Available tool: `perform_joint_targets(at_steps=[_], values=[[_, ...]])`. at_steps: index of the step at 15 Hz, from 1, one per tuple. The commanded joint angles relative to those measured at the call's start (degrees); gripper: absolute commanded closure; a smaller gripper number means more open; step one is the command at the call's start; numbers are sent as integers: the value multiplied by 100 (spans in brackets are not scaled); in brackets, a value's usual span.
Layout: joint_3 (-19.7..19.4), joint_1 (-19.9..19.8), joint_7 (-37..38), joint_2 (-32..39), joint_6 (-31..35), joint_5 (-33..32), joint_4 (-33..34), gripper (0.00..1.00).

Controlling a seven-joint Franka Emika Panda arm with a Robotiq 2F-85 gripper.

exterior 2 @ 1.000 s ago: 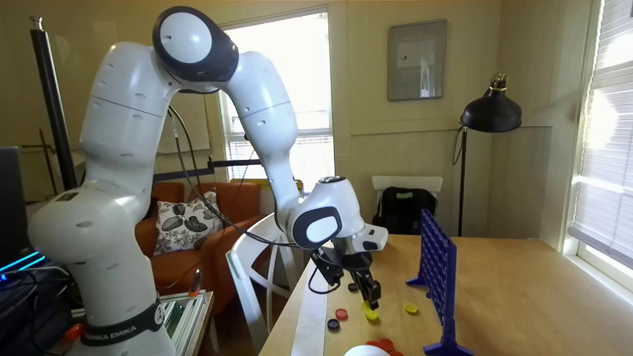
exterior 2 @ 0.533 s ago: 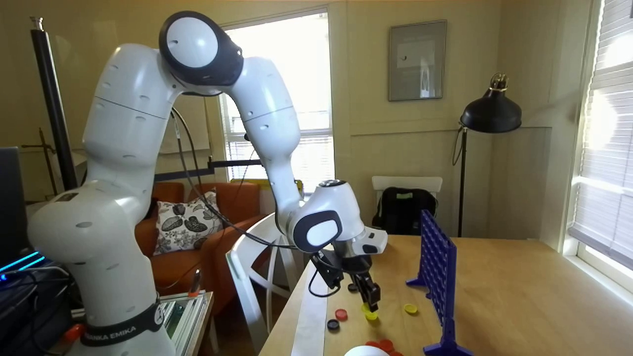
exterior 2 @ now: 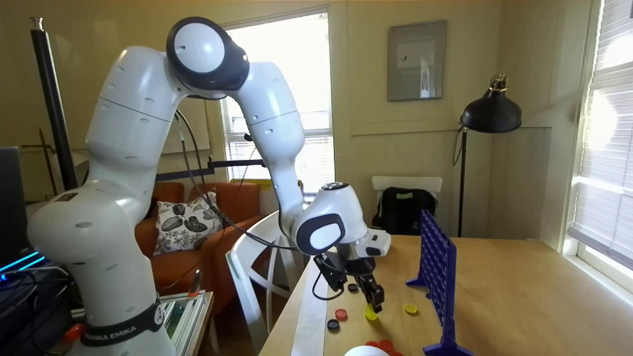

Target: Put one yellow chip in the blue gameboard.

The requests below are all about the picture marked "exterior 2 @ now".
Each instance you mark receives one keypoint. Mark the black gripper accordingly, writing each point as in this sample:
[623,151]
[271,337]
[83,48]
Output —
[358,270]

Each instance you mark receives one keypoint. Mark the yellow game chip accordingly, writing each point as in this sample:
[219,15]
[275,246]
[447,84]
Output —
[411,309]
[372,317]

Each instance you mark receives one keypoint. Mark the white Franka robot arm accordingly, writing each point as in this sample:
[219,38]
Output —
[124,131]

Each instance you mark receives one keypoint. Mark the black game chip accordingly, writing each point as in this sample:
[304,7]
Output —
[352,288]
[332,325]

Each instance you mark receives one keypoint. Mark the red game chip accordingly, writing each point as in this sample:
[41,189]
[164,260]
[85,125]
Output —
[385,343]
[340,315]
[372,343]

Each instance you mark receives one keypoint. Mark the blue gameboard with holes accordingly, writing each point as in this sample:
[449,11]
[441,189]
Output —
[437,278]

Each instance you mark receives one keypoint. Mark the white speckled paper cup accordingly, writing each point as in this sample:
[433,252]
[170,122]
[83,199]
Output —
[366,351]

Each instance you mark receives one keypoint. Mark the black bag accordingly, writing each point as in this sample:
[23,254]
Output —
[403,211]

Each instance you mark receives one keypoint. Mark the white chair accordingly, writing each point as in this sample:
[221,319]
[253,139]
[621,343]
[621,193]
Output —
[247,240]

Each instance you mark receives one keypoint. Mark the orange sofa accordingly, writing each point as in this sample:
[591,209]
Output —
[237,201]

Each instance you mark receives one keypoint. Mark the colourful flat box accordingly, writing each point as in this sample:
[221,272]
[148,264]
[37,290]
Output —
[188,313]

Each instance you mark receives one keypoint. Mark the black clamp bar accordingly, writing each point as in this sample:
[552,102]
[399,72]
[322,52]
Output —
[237,163]

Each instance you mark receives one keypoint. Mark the black white patterned cushion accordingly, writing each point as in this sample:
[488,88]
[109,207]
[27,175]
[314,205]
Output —
[188,224]

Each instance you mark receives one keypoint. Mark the black lamp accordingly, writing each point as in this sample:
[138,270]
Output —
[490,112]

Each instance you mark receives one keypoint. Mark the white window blind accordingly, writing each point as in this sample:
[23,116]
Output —
[605,165]

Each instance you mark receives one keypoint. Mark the black computer with blue light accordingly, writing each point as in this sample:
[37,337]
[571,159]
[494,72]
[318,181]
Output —
[25,298]

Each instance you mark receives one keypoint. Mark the dark monitor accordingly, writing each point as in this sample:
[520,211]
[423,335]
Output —
[12,205]

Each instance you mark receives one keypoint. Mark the black pole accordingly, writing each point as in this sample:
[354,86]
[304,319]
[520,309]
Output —
[51,100]

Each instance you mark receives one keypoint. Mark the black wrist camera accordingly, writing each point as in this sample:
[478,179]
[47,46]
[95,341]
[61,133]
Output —
[328,272]

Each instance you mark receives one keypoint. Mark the framed wall picture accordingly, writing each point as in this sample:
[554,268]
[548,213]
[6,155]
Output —
[415,60]

